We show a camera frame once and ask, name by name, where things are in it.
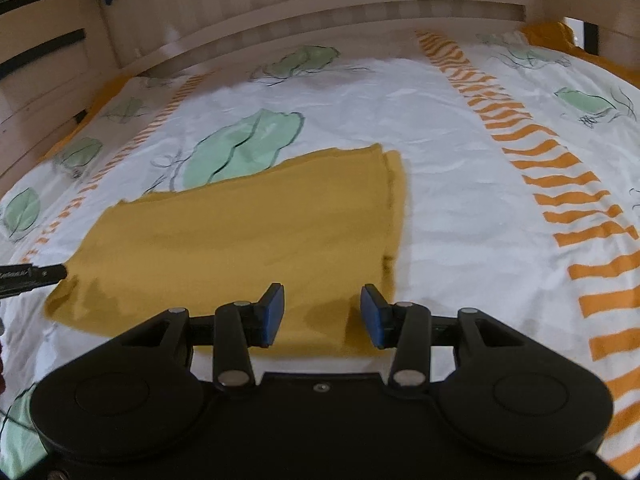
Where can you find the yellow knit sweater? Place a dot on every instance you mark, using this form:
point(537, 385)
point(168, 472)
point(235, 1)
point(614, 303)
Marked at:
point(225, 240)

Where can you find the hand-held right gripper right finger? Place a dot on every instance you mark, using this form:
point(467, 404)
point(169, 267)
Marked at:
point(374, 316)

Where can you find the white leaf print duvet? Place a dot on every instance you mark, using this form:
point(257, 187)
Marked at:
point(450, 185)

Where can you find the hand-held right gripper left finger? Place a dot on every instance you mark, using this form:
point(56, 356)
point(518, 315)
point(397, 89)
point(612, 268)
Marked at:
point(272, 315)

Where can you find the wooden bed frame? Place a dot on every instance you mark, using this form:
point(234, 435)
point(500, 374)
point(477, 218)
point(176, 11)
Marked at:
point(350, 10)

